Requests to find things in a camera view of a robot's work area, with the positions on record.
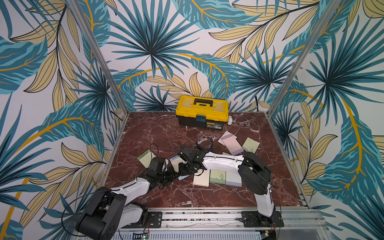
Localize blue topped cream memo pad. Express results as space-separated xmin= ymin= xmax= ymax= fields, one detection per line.
xmin=170 ymin=156 xmax=188 ymax=181

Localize yellow topped cream memo pad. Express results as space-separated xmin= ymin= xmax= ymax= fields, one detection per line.
xmin=193 ymin=169 xmax=210 ymax=187

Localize small green memo pad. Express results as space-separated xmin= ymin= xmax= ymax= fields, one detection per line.
xmin=138 ymin=150 xmax=156 ymax=168

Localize large green memo pad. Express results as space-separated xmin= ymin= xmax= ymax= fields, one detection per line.
xmin=210 ymin=170 xmax=226 ymax=185

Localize grey white memo pad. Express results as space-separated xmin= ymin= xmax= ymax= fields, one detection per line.
xmin=226 ymin=172 xmax=242 ymax=188

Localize pink memo pad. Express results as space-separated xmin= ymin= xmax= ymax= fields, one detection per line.
xmin=223 ymin=137 xmax=244 ymax=156

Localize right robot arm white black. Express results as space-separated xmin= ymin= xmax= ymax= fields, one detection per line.
xmin=179 ymin=147 xmax=276 ymax=218

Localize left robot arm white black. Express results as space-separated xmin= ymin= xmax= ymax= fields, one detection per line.
xmin=75 ymin=157 xmax=180 ymax=240

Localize yellow black toolbox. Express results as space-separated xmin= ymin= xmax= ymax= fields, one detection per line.
xmin=176 ymin=96 xmax=229 ymax=130

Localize blue handled pliers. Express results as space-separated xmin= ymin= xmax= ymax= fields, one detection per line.
xmin=195 ymin=137 xmax=214 ymax=152

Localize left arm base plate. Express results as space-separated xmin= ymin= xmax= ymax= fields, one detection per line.
xmin=119 ymin=212 xmax=163 ymax=230

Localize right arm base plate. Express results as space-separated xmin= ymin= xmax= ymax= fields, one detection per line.
xmin=240 ymin=211 xmax=285 ymax=229

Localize aluminium front rail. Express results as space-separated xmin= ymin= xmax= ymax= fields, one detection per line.
xmin=70 ymin=207 xmax=334 ymax=240

